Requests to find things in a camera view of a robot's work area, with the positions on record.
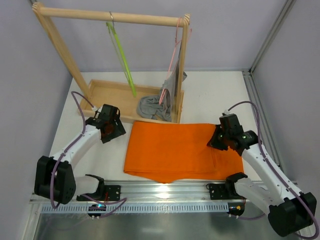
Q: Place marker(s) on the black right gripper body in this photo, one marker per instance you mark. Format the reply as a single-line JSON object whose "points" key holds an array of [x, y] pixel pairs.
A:
{"points": [[216, 140]]}

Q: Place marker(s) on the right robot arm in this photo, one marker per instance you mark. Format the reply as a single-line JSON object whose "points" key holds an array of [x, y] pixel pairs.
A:
{"points": [[287, 208]]}

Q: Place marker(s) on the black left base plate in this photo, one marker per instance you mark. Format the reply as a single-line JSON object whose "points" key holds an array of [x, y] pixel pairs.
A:
{"points": [[106, 193]]}

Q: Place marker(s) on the pink wire hanger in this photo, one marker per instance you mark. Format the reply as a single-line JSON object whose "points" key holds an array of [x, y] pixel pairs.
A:
{"points": [[172, 60]]}

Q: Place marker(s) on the grey shirt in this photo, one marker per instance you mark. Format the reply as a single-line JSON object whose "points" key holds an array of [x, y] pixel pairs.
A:
{"points": [[157, 105]]}

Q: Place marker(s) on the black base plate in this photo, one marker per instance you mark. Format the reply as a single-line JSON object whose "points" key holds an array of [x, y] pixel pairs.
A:
{"points": [[218, 191], [106, 193]]}

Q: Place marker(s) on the green plastic hanger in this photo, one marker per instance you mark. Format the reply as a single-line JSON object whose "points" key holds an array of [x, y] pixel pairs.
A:
{"points": [[121, 57]]}

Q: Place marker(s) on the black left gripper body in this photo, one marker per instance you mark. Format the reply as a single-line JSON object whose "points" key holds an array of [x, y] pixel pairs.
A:
{"points": [[114, 131]]}

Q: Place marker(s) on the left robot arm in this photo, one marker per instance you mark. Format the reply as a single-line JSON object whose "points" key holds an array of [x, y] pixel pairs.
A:
{"points": [[55, 179]]}

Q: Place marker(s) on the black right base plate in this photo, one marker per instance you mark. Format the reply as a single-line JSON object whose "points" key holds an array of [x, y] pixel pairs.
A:
{"points": [[218, 191]]}

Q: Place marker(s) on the wooden clothes rack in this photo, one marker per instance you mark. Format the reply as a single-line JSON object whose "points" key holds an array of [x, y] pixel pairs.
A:
{"points": [[107, 91]]}

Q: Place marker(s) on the orange trousers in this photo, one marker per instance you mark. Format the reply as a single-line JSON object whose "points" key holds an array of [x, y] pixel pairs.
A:
{"points": [[165, 153]]}

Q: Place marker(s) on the aluminium corner frame post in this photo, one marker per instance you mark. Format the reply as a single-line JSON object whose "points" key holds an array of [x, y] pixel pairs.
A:
{"points": [[251, 84]]}

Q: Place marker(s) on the aluminium front rail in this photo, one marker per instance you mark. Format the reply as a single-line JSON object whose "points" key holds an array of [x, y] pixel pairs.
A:
{"points": [[147, 197]]}

